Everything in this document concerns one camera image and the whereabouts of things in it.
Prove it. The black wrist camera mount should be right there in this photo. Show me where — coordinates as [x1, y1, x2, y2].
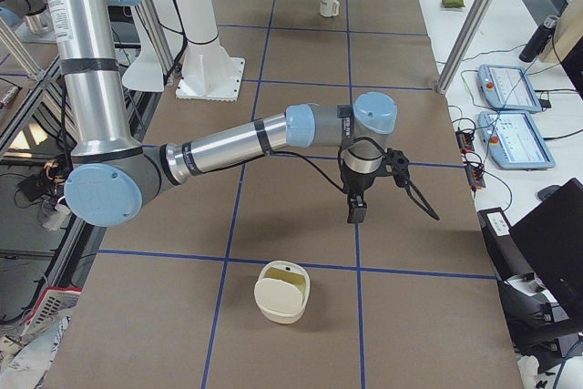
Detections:
[383, 148, 410, 189]

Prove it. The white ceramic mug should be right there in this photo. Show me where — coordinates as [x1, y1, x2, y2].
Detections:
[319, 0, 340, 18]

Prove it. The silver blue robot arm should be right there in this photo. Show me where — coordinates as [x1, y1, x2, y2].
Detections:
[47, 0, 409, 227]

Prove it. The white central pedestal column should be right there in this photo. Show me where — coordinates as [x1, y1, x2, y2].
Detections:
[121, 0, 245, 102]

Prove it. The green bean bag pouch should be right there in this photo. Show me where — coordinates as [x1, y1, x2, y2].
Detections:
[441, 0, 465, 9]

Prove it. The upper teach pendant tablet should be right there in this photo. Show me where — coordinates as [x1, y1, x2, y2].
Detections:
[477, 65, 542, 113]

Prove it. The cream swing-lid trash bin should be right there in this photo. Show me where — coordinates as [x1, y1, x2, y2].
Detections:
[254, 261, 311, 324]

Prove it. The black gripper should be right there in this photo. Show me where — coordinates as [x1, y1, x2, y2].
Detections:
[341, 166, 377, 224]

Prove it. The black water bottle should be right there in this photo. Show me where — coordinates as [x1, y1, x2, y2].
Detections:
[518, 15, 559, 63]

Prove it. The aluminium frame post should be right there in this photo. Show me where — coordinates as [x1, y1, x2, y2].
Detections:
[435, 0, 493, 95]

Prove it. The black laptop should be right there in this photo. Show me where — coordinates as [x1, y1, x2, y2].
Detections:
[510, 178, 582, 316]

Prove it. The black computer mouse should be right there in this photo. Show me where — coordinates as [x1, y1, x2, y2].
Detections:
[537, 184, 561, 201]

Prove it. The teach pendant tablet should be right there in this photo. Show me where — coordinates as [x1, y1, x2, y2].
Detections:
[477, 110, 556, 170]
[477, 65, 542, 113]

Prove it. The lower teach pendant tablet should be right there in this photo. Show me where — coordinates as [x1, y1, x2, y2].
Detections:
[477, 110, 556, 170]

